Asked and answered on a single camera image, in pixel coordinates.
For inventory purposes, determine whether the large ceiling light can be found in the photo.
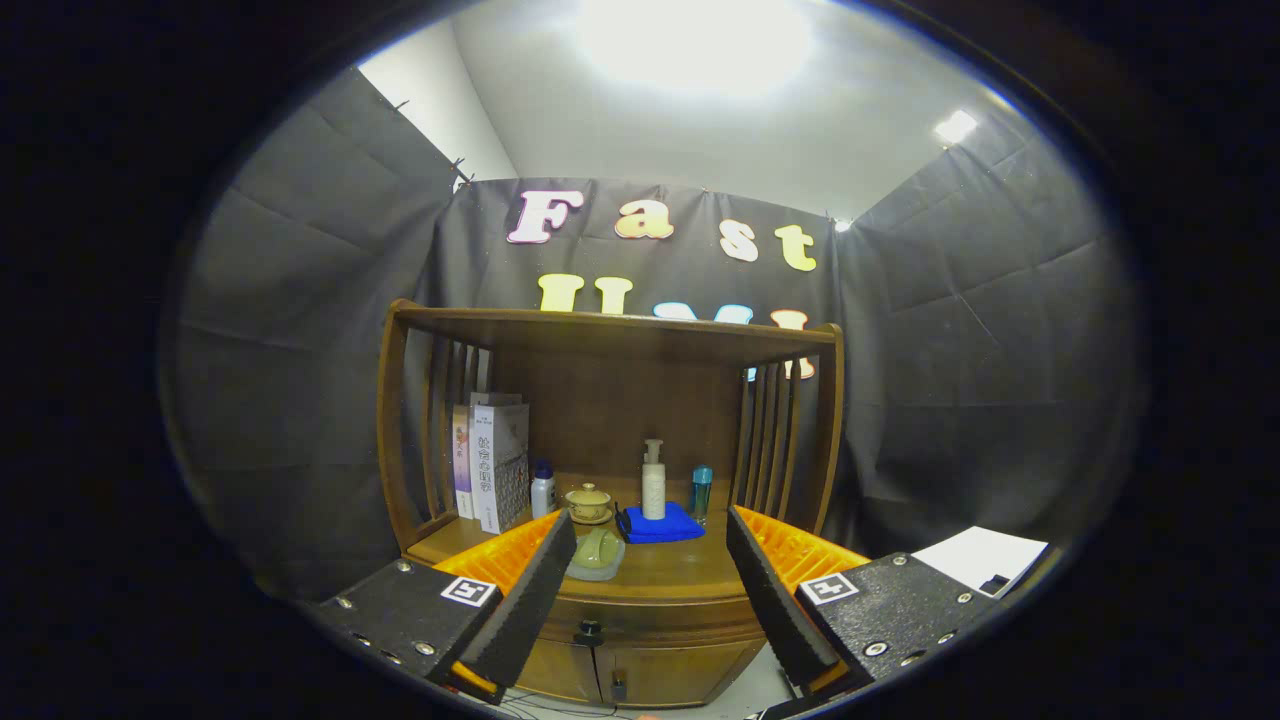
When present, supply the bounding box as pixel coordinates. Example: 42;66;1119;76
575;0;816;96

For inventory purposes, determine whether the thick white patterned book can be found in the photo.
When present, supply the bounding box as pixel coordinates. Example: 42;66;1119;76
470;400;531;536

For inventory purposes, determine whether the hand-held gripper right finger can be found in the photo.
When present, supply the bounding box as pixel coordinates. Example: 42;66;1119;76
726;506;1001;704

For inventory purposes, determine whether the pale green handled cup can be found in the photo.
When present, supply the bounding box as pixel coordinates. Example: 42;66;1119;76
563;527;627;583

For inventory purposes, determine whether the white pump bottle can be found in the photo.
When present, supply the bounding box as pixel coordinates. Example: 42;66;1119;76
641;439;668;522

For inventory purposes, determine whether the purple spine book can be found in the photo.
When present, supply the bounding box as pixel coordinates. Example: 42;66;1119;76
452;403;476;521

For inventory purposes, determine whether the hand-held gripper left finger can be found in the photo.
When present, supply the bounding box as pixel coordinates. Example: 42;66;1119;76
300;510;579;706

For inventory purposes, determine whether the yellow lidded teacup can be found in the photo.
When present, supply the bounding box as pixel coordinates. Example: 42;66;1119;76
565;483;615;526

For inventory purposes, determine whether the blue folded cloth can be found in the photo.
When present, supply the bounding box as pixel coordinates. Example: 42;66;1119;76
615;500;707;545

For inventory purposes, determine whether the wooden countertop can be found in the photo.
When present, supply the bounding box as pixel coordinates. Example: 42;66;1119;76
405;475;791;606

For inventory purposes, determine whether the brown wooden cabinet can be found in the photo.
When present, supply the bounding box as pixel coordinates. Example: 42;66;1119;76
376;298;846;711

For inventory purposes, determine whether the brown wooden drawer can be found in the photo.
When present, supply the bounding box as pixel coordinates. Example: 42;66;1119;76
545;598;769;651

